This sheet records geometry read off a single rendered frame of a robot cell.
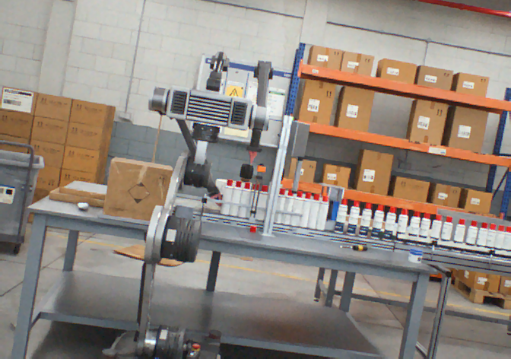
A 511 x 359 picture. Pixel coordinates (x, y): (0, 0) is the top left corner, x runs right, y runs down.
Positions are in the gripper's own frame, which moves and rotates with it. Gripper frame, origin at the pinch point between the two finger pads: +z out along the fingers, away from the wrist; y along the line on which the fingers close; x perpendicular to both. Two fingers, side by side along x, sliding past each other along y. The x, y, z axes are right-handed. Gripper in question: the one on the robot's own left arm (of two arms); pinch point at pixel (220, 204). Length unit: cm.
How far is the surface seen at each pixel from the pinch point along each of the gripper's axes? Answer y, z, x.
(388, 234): -3, 60, -81
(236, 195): -2.0, -0.7, -10.5
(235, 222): -5.5, 12.2, -3.5
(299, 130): -16, -20, -57
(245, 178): 24.9, -3.9, -21.1
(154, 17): 463, -184, -30
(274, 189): -15.9, 3.3, -31.0
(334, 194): 14, 28, -66
